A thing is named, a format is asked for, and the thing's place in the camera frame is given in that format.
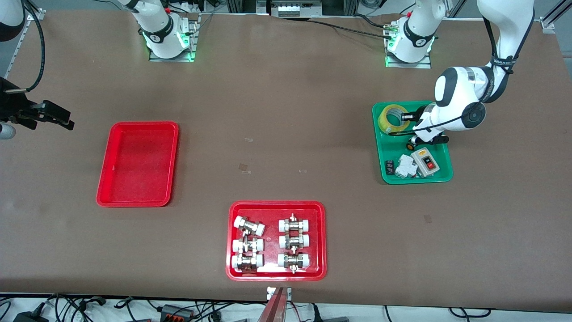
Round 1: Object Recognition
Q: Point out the black plug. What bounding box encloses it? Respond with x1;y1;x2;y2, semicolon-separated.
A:
312;304;350;322

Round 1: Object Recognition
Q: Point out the black power adapter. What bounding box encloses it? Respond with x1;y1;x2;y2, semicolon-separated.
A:
13;309;50;322

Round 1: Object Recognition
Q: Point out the red tray with fittings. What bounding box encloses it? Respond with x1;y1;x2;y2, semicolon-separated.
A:
226;200;327;282

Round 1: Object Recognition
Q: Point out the black cable on table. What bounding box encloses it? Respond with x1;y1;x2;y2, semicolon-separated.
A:
307;13;403;40

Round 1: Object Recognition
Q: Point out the black floor cable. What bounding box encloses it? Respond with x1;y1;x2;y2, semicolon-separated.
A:
449;306;493;319

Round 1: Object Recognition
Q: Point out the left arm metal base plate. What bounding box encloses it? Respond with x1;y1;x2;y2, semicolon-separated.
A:
385;21;433;69

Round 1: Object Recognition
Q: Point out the metal white pipe fitting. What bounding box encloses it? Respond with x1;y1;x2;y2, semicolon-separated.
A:
278;213;311;233
231;253;264;273
234;216;266;237
278;251;311;274
232;237;264;254
279;233;311;250

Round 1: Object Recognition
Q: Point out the white circuit breaker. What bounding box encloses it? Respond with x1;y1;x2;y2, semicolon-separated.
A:
394;154;420;180

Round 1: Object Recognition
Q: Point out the red metal clamp bar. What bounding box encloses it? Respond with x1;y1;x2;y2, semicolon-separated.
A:
257;287;289;322

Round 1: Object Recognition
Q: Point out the grey white power strip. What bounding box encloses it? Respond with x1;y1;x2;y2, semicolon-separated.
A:
267;0;323;18

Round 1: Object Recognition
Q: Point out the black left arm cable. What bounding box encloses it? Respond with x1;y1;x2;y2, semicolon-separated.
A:
388;11;535;135

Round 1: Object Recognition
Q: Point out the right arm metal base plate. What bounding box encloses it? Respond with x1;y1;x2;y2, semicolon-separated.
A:
148;13;200;63

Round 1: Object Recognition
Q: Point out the empty red plastic tray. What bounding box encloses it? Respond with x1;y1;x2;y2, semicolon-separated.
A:
96;121;179;208

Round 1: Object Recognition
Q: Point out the black orange connector box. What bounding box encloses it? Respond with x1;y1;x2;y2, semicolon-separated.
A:
160;304;196;321

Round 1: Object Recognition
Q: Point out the white red-black switch box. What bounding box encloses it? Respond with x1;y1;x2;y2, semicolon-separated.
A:
411;148;441;178

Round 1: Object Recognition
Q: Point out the green plastic tray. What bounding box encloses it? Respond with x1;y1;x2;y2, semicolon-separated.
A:
372;101;454;185

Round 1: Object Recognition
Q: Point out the yellow tape roll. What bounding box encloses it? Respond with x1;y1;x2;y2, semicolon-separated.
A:
378;104;410;136

